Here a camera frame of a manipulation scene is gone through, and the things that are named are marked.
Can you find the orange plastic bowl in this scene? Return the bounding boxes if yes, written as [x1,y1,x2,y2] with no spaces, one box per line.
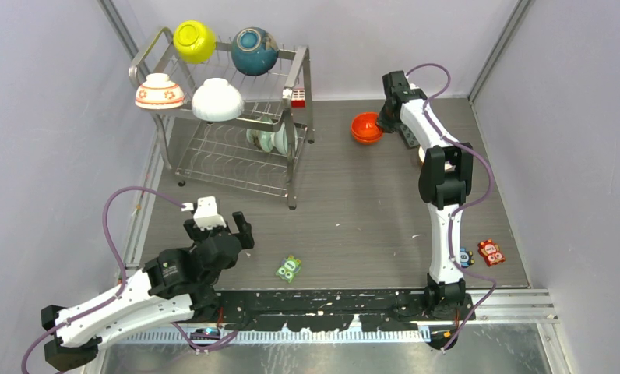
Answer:
[351,132,382,145]
[351,112,383,137]

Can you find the plain white bowl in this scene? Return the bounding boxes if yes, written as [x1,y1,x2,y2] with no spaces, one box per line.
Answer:
[192,78,245,122]

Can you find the orange bowl white inside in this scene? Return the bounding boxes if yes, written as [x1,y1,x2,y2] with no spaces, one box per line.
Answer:
[418,146,456,174]

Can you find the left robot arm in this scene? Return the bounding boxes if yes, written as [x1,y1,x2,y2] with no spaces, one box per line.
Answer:
[41,211,255,372]

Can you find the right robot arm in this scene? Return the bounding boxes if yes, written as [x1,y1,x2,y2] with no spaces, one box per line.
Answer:
[377,71,473,320]

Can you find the metal two-tier dish rack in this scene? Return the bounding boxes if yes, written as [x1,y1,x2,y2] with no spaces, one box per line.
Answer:
[129,27,314,210]

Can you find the dark grey studded baseplate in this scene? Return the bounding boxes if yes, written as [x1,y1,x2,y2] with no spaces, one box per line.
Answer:
[399,124,420,149]

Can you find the green owl puzzle piece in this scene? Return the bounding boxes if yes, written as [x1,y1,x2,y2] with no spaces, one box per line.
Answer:
[276,255,301,283]

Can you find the red white toy block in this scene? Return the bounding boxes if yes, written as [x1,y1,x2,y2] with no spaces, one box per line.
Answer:
[291,88,306,108]

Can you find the pale green ceramic bowl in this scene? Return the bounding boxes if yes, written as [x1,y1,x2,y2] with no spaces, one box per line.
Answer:
[246,129,275,153]

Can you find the dark blue ceramic bowl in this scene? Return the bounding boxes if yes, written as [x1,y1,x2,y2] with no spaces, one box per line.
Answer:
[231,26,279,76]

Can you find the blue owl puzzle piece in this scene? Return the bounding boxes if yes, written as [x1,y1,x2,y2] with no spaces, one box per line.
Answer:
[459,248,474,268]

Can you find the white bowl red pattern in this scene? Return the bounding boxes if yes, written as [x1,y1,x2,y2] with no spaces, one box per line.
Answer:
[135,73,186,110]

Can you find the yellow bowl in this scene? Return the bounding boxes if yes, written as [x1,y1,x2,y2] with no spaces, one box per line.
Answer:
[173,20,217,65]

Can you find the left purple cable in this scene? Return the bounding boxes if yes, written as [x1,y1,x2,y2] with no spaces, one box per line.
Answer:
[20,186,239,374]

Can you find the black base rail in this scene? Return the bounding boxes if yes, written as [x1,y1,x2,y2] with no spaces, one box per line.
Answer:
[189,289,474,333]

